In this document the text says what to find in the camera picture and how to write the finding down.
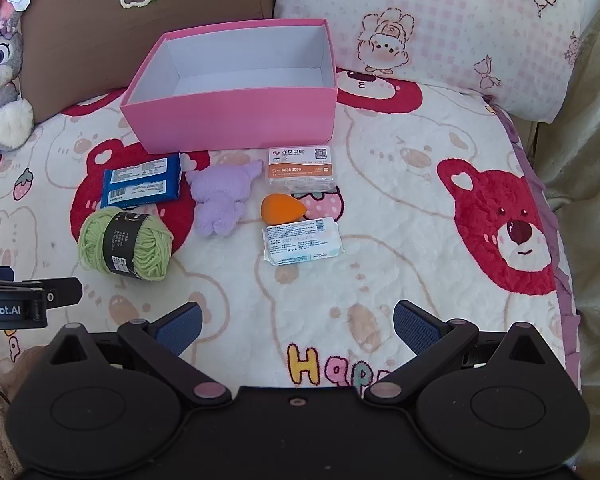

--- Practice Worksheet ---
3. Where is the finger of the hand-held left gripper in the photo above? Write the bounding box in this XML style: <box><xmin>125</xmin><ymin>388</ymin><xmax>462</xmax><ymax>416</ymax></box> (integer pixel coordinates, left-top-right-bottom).
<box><xmin>44</xmin><ymin>277</ymin><xmax>84</xmax><ymax>308</ymax></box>

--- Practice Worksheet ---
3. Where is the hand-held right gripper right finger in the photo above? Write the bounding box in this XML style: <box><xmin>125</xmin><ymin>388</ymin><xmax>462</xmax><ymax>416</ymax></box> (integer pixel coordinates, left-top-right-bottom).
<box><xmin>362</xmin><ymin>300</ymin><xmax>556</xmax><ymax>406</ymax></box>

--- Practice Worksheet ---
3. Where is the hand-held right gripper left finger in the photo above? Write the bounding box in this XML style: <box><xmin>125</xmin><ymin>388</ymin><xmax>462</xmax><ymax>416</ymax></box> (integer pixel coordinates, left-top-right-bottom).
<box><xmin>45</xmin><ymin>301</ymin><xmax>233</xmax><ymax>406</ymax></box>

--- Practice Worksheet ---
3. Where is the green yarn ball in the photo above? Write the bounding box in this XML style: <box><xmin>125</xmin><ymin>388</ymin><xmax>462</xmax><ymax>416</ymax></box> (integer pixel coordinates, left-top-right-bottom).
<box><xmin>77</xmin><ymin>205</ymin><xmax>175</xmax><ymax>282</ymax></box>

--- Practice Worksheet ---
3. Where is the purple plush toy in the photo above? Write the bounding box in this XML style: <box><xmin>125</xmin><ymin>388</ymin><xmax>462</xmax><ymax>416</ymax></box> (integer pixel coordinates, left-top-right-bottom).
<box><xmin>186</xmin><ymin>159</ymin><xmax>265</xmax><ymax>239</ymax></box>

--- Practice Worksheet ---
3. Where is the blue snack packet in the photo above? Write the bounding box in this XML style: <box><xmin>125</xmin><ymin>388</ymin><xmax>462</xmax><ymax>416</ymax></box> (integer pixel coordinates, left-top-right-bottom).
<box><xmin>100</xmin><ymin>154</ymin><xmax>182</xmax><ymax>209</ymax></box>

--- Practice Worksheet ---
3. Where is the white wet wipes packet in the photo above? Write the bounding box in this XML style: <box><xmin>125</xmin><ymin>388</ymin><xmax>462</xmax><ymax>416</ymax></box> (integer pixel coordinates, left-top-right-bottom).
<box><xmin>261</xmin><ymin>216</ymin><xmax>346</xmax><ymax>267</ymax></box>

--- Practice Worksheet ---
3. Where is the orange makeup sponge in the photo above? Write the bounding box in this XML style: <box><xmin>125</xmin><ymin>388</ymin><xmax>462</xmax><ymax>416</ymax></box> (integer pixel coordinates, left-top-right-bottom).
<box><xmin>260</xmin><ymin>194</ymin><xmax>309</xmax><ymax>226</ymax></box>

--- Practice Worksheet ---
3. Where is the pink cardboard box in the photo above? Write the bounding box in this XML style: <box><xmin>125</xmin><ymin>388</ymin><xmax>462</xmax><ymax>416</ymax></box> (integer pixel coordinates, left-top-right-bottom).
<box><xmin>119</xmin><ymin>17</ymin><xmax>338</xmax><ymax>155</ymax></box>

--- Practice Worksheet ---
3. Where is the beige cloth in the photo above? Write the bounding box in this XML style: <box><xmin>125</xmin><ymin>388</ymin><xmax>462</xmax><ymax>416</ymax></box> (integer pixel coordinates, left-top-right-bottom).
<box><xmin>530</xmin><ymin>0</ymin><xmax>600</xmax><ymax>391</ymax></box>

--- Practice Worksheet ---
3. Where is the brown embroidered pillow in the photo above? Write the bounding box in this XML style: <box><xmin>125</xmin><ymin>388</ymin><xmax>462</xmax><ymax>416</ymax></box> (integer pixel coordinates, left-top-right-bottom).
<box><xmin>17</xmin><ymin>0</ymin><xmax>276</xmax><ymax>126</ymax></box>

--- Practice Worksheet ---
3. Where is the pink checked pillow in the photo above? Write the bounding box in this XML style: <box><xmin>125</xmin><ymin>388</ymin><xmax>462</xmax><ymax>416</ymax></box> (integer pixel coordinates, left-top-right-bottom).
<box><xmin>272</xmin><ymin>0</ymin><xmax>588</xmax><ymax>123</ymax></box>

